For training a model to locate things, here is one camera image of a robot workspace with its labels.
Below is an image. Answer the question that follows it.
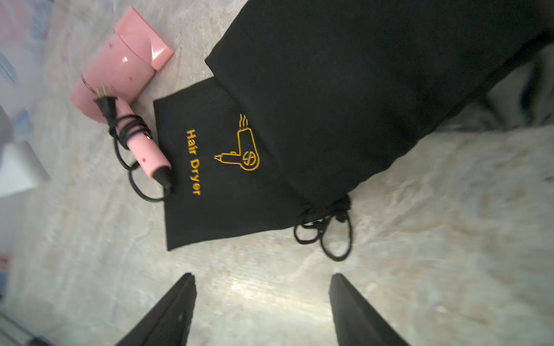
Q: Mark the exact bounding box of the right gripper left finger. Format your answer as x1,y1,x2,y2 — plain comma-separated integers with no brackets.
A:
118,273,197,346

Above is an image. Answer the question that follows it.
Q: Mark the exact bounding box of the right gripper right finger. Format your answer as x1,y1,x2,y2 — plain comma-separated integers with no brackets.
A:
329,273,408,346

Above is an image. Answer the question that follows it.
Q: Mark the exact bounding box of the white hair dryer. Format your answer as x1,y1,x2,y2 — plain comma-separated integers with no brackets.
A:
1,141,49,198

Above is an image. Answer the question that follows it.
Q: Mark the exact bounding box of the plain black pouch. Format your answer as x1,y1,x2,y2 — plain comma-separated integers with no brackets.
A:
206,1,553,207

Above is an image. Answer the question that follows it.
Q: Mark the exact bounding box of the pink hair dryer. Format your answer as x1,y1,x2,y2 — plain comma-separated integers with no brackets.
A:
69,7,174,203

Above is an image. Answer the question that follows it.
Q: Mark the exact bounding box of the black pouch with gold logo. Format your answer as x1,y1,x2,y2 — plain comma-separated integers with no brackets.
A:
154,78,351,250

